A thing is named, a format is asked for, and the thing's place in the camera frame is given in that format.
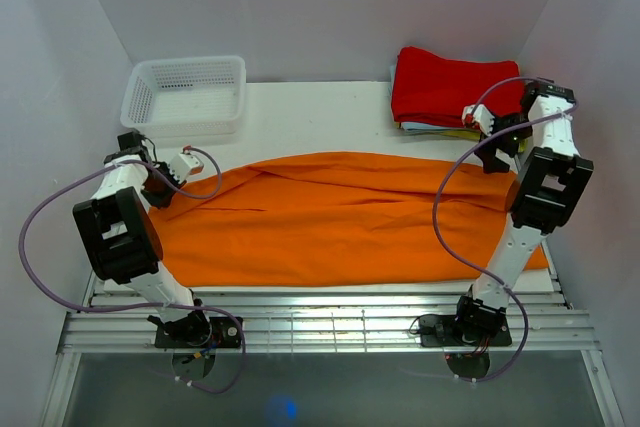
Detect yellow-green folded trousers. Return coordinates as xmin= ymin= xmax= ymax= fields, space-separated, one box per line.
xmin=436 ymin=129 xmax=527 ymax=153

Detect orange trousers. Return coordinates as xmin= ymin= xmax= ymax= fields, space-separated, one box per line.
xmin=150 ymin=152 xmax=515 ymax=287

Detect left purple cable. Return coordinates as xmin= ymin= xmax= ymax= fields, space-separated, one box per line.
xmin=17 ymin=146 xmax=246 ymax=395

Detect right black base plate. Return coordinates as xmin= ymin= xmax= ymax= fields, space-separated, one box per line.
xmin=418 ymin=314 xmax=512 ymax=348

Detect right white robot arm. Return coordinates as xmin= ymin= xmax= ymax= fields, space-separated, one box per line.
xmin=451 ymin=79 xmax=594 ymax=346

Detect purple cable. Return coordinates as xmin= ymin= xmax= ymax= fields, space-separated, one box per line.
xmin=17 ymin=146 xmax=246 ymax=395
xmin=407 ymin=77 xmax=580 ymax=385

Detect white plastic basket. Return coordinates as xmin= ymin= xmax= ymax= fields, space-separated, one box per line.
xmin=120 ymin=55 xmax=246 ymax=138

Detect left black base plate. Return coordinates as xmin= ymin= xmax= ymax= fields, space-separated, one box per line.
xmin=153 ymin=317 xmax=242 ymax=350

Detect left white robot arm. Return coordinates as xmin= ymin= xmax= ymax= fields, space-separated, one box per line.
xmin=72 ymin=131 xmax=212 ymax=347

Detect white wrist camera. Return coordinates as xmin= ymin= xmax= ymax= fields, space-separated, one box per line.
xmin=168 ymin=146 xmax=204 ymax=184
xmin=461 ymin=104 xmax=496 ymax=136

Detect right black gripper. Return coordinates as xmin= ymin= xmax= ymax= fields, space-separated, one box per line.
xmin=473 ymin=110 xmax=534 ymax=174

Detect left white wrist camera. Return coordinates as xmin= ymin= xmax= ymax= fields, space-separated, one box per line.
xmin=168 ymin=146 xmax=204 ymax=184

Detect aluminium rail frame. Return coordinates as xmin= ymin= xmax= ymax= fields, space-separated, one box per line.
xmin=39 ymin=146 xmax=626 ymax=427

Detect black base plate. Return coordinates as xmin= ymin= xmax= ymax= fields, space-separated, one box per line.
xmin=418 ymin=314 xmax=512 ymax=348
xmin=153 ymin=317 xmax=242 ymax=350

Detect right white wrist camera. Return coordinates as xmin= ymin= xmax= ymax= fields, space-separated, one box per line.
xmin=461 ymin=104 xmax=496 ymax=136

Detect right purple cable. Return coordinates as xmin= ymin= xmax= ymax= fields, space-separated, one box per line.
xmin=407 ymin=77 xmax=580 ymax=385

